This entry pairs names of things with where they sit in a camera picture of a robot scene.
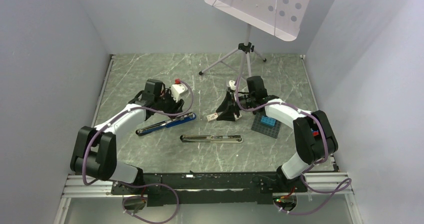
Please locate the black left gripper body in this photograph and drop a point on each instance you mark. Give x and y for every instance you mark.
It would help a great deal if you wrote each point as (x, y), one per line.
(167, 103)

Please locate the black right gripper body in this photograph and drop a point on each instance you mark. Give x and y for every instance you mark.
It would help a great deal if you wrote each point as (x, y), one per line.
(246, 101)

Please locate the white staple box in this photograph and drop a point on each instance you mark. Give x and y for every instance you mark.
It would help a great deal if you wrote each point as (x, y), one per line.
(212, 117)

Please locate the blue black stapler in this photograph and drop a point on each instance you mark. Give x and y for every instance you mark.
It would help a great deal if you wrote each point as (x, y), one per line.
(166, 124)

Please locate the black silver stapler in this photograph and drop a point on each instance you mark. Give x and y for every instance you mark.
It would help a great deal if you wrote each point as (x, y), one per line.
(211, 139)

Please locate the staple box tray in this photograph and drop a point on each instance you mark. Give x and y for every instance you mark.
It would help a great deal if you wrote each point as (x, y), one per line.
(238, 117)

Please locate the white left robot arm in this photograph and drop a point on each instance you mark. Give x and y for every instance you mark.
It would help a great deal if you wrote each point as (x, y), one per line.
(95, 151)

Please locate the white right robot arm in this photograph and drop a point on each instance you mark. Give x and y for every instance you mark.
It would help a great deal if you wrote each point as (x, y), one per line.
(314, 138)

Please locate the blue lego brick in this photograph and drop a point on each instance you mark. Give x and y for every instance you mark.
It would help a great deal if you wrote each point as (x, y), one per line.
(268, 121)

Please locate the dark grey lego baseplate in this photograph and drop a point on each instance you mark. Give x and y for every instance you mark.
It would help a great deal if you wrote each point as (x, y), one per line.
(257, 126)

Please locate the white perforated music stand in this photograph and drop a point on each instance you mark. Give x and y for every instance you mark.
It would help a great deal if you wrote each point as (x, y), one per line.
(280, 18)

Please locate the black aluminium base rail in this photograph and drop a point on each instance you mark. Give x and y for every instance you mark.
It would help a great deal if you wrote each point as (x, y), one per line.
(208, 188)

